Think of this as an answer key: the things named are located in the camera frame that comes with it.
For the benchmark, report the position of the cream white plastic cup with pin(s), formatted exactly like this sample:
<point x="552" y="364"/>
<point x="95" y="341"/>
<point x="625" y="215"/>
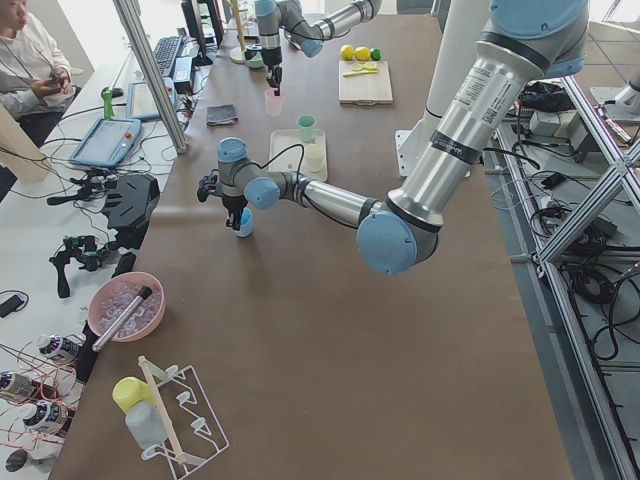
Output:
<point x="314" y="157"/>

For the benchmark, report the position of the black phone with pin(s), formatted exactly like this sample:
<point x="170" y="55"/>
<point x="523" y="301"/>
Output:
<point x="13" y="304"/>

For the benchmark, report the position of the aluminium frame post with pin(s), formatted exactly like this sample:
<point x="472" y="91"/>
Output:
<point x="129" y="15"/>

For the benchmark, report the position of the yellow plastic knife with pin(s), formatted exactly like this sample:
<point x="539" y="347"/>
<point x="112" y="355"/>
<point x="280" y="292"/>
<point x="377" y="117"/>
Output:
<point x="348" y="74"/>

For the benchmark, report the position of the grey folded cloth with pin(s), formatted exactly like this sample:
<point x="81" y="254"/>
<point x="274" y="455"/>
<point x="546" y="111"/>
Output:
<point x="221" y="115"/>

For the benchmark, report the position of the cream rabbit print tray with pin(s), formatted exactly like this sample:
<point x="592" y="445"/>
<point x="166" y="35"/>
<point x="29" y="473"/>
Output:
<point x="289" y="153"/>

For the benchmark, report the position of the grey cup on rack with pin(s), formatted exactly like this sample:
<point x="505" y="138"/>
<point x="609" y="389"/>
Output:
<point x="145" y="425"/>

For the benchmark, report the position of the purple label bottle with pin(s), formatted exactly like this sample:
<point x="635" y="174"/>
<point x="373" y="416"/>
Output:
<point x="17" y="387"/>
<point x="44" y="417"/>
<point x="59" y="349"/>

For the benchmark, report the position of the yellow cup on rack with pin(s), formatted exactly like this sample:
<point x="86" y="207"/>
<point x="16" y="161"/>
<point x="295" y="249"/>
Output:
<point x="130" y="391"/>

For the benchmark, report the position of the black plastic casing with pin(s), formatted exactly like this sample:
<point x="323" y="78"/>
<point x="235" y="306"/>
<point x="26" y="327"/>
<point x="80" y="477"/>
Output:
<point x="128" y="207"/>

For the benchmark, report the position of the seated person in white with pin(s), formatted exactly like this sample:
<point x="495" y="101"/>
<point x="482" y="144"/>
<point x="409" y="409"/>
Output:
<point x="36" y="84"/>

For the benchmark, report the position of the white wire cup rack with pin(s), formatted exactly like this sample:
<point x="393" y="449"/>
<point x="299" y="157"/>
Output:
<point x="196" y="424"/>

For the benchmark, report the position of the blue plastic cup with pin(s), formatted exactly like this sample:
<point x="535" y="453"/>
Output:
<point x="246" y="224"/>

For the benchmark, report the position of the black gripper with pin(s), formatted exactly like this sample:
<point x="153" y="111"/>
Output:
<point x="233" y="204"/>
<point x="273" y="59"/>

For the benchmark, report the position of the black keyboard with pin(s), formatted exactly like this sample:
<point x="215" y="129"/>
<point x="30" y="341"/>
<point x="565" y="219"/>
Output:
<point x="166" y="51"/>

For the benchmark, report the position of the green plastic cup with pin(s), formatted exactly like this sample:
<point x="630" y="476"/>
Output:
<point x="306" y="127"/>

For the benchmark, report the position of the pink plastic cup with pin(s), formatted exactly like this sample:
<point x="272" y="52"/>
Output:
<point x="273" y="105"/>

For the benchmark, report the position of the green lime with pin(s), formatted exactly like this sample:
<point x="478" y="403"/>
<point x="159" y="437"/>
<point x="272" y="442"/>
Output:
<point x="375" y="54"/>

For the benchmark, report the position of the aluminium frame rail right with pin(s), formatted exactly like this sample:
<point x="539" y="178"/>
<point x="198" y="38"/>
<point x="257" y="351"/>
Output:
<point x="567" y="196"/>

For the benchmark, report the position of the wooden stand with round base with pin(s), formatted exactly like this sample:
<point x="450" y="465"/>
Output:
<point x="237" y="54"/>

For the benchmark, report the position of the green handled tool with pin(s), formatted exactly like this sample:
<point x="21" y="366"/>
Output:
<point x="107" y="95"/>

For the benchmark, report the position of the green plastic bowl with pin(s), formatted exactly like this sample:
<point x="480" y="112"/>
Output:
<point x="253" y="59"/>

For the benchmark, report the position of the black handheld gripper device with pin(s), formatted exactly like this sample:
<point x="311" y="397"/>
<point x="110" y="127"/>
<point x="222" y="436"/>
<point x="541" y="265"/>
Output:
<point x="84" y="249"/>

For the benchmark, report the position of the wooden rod on rack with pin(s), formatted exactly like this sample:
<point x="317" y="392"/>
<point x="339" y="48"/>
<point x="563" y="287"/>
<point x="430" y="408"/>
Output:
<point x="148" y="368"/>

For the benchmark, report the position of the whole lemon near board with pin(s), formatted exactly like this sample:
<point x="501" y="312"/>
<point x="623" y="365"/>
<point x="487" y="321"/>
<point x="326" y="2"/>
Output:
<point x="347" y="52"/>

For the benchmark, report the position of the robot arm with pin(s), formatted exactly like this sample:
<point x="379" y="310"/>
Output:
<point x="522" y="41"/>
<point x="275" y="16"/>

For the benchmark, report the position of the blue teach pendant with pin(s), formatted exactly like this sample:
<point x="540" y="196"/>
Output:
<point x="107" y="142"/>
<point x="140" y="103"/>

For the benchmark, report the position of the bamboo cutting board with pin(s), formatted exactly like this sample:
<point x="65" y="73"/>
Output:
<point x="365" y="89"/>

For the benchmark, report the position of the pink ribbed bowl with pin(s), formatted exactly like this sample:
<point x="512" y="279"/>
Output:
<point x="112" y="299"/>

